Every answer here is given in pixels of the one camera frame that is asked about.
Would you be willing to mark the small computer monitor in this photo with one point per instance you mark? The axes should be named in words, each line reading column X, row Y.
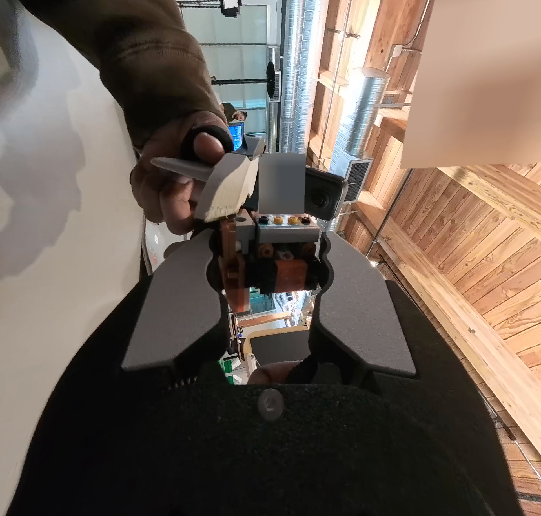
column 236, row 133

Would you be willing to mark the ceiling air vent unit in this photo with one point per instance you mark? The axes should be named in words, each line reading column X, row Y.
column 358, row 182

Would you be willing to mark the person's left hand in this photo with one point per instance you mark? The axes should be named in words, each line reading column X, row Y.
column 169, row 203

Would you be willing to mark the person's right hand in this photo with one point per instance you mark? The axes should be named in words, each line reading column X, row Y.
column 274, row 374

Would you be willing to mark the silver ventilation duct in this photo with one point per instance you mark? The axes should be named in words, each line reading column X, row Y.
column 296, row 59

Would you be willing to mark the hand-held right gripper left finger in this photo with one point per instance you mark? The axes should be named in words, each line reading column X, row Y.
column 173, row 309

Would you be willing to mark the colourful toy brick build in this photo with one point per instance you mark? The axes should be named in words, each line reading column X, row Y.
column 287, row 271

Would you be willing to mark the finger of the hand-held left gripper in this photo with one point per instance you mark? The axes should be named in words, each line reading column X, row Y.
column 228, row 186
column 181, row 168

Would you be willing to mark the black floor lamp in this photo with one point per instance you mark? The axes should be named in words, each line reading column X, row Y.
column 270, row 76

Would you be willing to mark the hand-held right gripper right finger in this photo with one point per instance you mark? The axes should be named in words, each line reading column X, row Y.
column 363, row 317

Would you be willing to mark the wide silver duct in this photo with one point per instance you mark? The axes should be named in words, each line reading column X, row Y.
column 363, row 101

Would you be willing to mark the grey desk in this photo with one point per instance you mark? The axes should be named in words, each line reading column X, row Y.
column 63, row 271

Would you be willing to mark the person's left forearm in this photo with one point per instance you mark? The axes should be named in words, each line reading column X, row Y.
column 126, row 38

